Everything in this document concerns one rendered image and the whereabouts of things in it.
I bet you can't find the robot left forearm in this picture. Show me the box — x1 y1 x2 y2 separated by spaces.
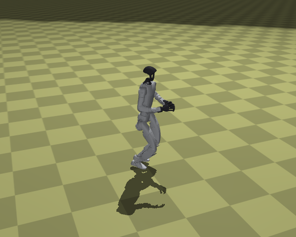
155 93 165 105

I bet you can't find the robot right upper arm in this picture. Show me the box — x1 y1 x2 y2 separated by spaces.
137 86 147 112

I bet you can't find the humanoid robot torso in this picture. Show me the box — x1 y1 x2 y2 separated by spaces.
138 81 155 123

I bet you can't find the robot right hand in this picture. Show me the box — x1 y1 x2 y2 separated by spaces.
158 102 175 113

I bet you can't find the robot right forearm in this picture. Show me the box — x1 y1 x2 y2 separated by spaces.
139 106 161 113

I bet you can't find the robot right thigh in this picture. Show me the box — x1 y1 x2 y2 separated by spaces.
136 119 157 154

